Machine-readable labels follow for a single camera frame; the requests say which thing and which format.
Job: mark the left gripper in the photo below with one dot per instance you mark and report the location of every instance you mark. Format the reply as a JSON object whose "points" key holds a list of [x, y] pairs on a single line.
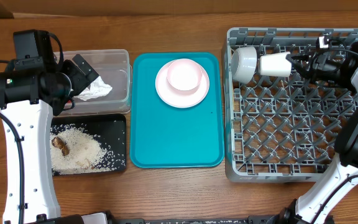
{"points": [[82, 80]]}

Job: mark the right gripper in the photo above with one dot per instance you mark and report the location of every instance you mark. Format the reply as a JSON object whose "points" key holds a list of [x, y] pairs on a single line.
{"points": [[317, 63]]}

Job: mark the white napkin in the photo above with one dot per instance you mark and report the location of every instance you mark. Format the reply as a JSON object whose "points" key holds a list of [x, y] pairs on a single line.
{"points": [[98, 88]]}

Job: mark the white cup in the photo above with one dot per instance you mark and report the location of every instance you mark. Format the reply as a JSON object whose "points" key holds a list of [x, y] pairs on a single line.
{"points": [[275, 65]]}

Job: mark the grey bowl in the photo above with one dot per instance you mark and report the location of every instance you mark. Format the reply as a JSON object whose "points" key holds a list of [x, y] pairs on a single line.
{"points": [[243, 64]]}

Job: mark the white rice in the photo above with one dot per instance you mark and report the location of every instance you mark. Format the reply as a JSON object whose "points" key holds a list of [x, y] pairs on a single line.
{"points": [[90, 152]]}

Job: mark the pink bowl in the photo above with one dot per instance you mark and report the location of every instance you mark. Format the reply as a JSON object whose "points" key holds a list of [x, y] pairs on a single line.
{"points": [[184, 74]]}

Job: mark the white round plate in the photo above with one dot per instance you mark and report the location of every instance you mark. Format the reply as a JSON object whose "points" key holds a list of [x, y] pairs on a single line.
{"points": [[180, 99]]}

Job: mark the brown food piece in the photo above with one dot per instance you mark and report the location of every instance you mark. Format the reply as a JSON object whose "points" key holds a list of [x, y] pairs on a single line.
{"points": [[60, 144]]}

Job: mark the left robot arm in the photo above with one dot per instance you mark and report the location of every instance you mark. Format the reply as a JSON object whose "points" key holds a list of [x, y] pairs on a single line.
{"points": [[31, 94]]}

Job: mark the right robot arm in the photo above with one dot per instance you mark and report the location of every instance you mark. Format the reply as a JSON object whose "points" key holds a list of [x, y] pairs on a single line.
{"points": [[341, 176]]}

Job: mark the grey dishwasher rack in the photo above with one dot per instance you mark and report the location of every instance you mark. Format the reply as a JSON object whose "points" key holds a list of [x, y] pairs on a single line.
{"points": [[282, 129]]}

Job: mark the clear plastic bin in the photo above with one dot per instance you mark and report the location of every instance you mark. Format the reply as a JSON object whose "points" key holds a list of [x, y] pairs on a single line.
{"points": [[114, 68]]}

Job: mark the black tray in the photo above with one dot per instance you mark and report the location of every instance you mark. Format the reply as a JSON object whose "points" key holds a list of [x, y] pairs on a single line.
{"points": [[110, 126]]}

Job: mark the teal serving tray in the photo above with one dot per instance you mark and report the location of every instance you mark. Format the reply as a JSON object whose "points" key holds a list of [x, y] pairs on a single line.
{"points": [[163, 136]]}

